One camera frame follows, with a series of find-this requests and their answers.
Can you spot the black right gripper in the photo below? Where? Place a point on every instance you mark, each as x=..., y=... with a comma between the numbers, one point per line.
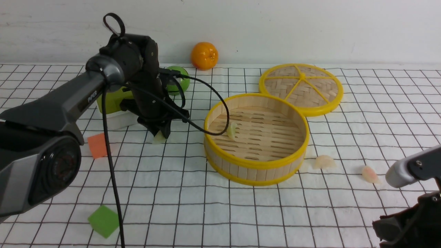
x=415, y=227

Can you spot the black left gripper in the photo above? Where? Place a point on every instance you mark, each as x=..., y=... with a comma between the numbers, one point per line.
x=152, y=103

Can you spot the pale green dumpling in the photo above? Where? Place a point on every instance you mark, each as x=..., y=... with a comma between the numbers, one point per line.
x=159, y=138

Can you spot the green translucent dumpling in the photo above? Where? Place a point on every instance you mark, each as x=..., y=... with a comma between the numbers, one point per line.
x=231, y=131

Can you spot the pink translucent dumpling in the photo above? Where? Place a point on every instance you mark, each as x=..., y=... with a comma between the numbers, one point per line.
x=369, y=175

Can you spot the white translucent dumpling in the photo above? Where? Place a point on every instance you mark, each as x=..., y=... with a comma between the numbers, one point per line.
x=324, y=162

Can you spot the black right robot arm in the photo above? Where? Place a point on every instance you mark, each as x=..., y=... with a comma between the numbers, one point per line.
x=418, y=167

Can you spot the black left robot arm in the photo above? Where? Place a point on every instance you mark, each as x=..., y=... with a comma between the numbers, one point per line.
x=40, y=140

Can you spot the bamboo steamer tray yellow rim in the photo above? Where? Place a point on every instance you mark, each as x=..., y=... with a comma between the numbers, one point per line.
x=270, y=142

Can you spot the bamboo steamer lid yellow rim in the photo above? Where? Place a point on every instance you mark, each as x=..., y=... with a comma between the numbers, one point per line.
x=313, y=90

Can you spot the green ball black stripe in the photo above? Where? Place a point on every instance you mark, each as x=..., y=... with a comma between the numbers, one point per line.
x=171, y=85

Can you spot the green lidded white box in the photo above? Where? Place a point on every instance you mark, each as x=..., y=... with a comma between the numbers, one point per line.
x=115, y=117

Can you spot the orange foam cube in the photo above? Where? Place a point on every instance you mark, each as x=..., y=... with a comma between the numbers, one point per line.
x=97, y=145

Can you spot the orange fruit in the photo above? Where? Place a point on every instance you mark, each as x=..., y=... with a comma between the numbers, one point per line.
x=204, y=56

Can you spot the green foam cube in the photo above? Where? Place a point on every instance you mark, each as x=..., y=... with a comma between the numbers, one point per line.
x=104, y=221

